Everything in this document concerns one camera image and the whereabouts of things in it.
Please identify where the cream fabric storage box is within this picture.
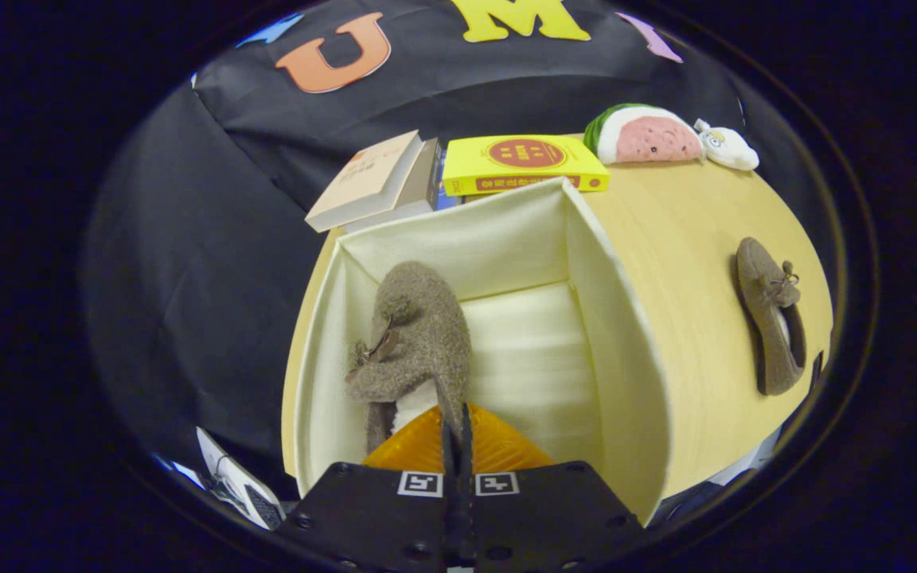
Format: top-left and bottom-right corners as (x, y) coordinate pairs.
(282, 177), (674, 528)

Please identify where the watermelon slice plush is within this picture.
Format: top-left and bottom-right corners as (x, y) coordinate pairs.
(583, 103), (704, 166)

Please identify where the beige book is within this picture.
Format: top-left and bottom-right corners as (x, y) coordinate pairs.
(305, 131), (424, 233)

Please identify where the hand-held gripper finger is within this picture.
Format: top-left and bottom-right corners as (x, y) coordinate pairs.
(275, 404), (459, 573)
(458, 402), (650, 573)

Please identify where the printed paper leaflet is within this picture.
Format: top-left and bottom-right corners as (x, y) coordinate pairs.
(196, 427), (284, 531)

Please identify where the white plush toy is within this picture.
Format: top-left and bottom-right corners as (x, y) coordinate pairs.
(693, 119), (760, 172)

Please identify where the brown fuzzy shoe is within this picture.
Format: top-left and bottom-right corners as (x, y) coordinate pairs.
(736, 237), (808, 396)
(345, 261), (473, 456)

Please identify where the grey book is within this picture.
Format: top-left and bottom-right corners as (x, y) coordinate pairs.
(343, 138), (440, 236)

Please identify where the blue book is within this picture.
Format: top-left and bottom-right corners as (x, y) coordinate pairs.
(429, 143), (463, 212)

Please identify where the black backdrop cloth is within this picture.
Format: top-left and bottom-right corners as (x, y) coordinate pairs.
(84, 0), (833, 494)

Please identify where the yellow book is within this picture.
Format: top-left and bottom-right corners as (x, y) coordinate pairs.
(442, 134), (611, 197)

